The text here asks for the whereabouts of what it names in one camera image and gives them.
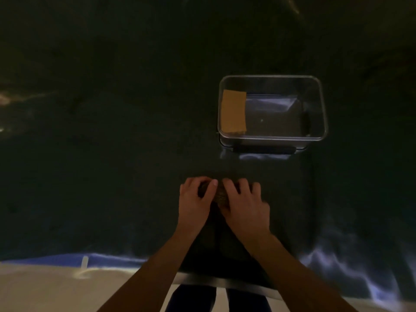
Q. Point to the person's left hand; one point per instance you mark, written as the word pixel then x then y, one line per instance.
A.
pixel 192 209

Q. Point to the person's right hand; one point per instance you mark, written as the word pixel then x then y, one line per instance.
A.
pixel 248 212

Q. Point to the person's right thumb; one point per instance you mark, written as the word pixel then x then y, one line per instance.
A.
pixel 223 211

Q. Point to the person's right middle finger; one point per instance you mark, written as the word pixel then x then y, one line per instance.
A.
pixel 245 187

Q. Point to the person's left thumb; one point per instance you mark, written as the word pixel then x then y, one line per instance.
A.
pixel 209 191

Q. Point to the dark brown textured block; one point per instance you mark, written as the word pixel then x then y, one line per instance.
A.
pixel 221 193

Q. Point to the person's left forearm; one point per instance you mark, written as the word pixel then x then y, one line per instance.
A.
pixel 152 272

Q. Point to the person's right forearm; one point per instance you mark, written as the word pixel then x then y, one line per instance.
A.
pixel 292 276

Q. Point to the black table mat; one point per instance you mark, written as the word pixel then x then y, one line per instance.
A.
pixel 292 198

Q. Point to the clear plastic container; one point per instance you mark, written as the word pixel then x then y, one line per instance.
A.
pixel 276 126

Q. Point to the orange-brown rectangular sheet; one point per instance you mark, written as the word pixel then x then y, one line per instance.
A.
pixel 233 112

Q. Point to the dark blue trousers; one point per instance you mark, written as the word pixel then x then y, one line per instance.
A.
pixel 191 300

